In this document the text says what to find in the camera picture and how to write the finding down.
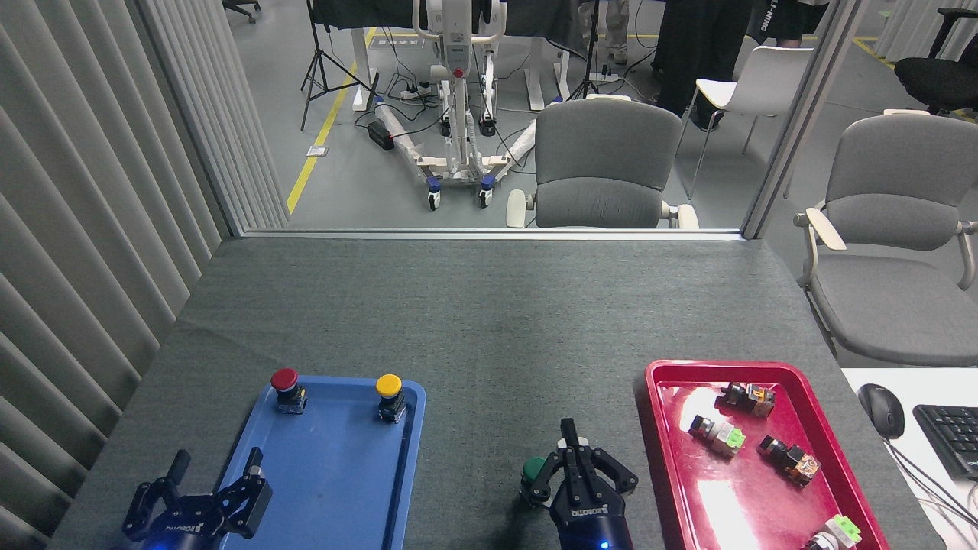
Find red plastic tray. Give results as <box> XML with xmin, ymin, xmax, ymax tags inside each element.
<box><xmin>644</xmin><ymin>360</ymin><xmax>891</xmax><ymax>550</ymax></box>

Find black switch with orange cap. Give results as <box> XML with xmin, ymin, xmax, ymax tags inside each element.
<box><xmin>758</xmin><ymin>435</ymin><xmax>821</xmax><ymax>487</ymax></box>
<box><xmin>716</xmin><ymin>382</ymin><xmax>776</xmax><ymax>418</ymax></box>

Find silver table rail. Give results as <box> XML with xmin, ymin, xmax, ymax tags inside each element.
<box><xmin>243</xmin><ymin>228</ymin><xmax>746</xmax><ymax>242</ymax></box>

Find silver post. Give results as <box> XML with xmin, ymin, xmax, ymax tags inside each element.
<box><xmin>741</xmin><ymin>0</ymin><xmax>872</xmax><ymax>240</ymax></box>

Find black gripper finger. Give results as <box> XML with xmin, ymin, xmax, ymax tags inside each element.
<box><xmin>215</xmin><ymin>449</ymin><xmax>274</xmax><ymax>538</ymax></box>
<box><xmin>122</xmin><ymin>451</ymin><xmax>190</xmax><ymax>539</ymax></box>
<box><xmin>569</xmin><ymin>419</ymin><xmax>639</xmax><ymax>496</ymax></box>
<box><xmin>527</xmin><ymin>419</ymin><xmax>572</xmax><ymax>505</ymax></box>

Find black computer mouse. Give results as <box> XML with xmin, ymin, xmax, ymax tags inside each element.
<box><xmin>857</xmin><ymin>383</ymin><xmax>905</xmax><ymax>440</ymax></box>

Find white stand on wheels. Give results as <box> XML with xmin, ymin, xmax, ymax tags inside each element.
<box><xmin>374</xmin><ymin>0</ymin><xmax>539</xmax><ymax>211</ymax></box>

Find white desk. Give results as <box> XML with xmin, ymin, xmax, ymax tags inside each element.
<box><xmin>840</xmin><ymin>368</ymin><xmax>978</xmax><ymax>550</ymax></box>

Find white switch with green cap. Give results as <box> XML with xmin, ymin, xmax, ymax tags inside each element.
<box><xmin>802</xmin><ymin>514</ymin><xmax>863</xmax><ymax>550</ymax></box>

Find red push button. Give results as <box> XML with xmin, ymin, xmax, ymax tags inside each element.
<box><xmin>270</xmin><ymin>367</ymin><xmax>309</xmax><ymax>415</ymax></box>

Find yellow push button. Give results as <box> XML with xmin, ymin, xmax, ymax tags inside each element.
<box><xmin>375</xmin><ymin>374</ymin><xmax>408</xmax><ymax>424</ymax></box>

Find green push button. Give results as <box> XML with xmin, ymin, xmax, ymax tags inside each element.
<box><xmin>521</xmin><ymin>457</ymin><xmax>552</xmax><ymax>506</ymax></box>

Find blue plastic tray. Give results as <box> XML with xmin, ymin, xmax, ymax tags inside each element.
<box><xmin>216</xmin><ymin>376</ymin><xmax>427</xmax><ymax>550</ymax></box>

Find black office chair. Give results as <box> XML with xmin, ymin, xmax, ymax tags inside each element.
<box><xmin>894</xmin><ymin>8</ymin><xmax>978</xmax><ymax>115</ymax></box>

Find black keyboard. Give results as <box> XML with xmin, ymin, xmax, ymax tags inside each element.
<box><xmin>913</xmin><ymin>403</ymin><xmax>978</xmax><ymax>480</ymax></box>

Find grey chair with cream armrests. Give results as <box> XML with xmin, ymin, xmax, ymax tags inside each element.
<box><xmin>506</xmin><ymin>98</ymin><xmax>700</xmax><ymax>230</ymax></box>
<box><xmin>793</xmin><ymin>113</ymin><xmax>978</xmax><ymax>367</ymax></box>

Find white plastic chair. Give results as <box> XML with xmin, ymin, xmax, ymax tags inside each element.
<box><xmin>676</xmin><ymin>46</ymin><xmax>814</xmax><ymax>201</ymax></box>

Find person's legs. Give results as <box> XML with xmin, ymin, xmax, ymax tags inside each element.
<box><xmin>581</xmin><ymin>0</ymin><xmax>632</xmax><ymax>66</ymax></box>

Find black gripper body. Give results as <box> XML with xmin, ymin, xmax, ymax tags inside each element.
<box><xmin>550</xmin><ymin>481</ymin><xmax>633</xmax><ymax>550</ymax></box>
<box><xmin>145</xmin><ymin>495</ymin><xmax>228</xmax><ymax>550</ymax></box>

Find grey switch with green cap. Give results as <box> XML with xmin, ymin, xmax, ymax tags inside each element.
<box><xmin>689</xmin><ymin>415</ymin><xmax>746</xmax><ymax>458</ymax></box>

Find black mouse cable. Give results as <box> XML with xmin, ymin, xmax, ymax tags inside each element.
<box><xmin>886</xmin><ymin>439</ymin><xmax>978</xmax><ymax>528</ymax></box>

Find black tripod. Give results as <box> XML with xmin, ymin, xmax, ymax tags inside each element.
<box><xmin>300</xmin><ymin>0</ymin><xmax>379</xmax><ymax>132</ymax></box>
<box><xmin>567</xmin><ymin>0</ymin><xmax>612</xmax><ymax>100</ymax></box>

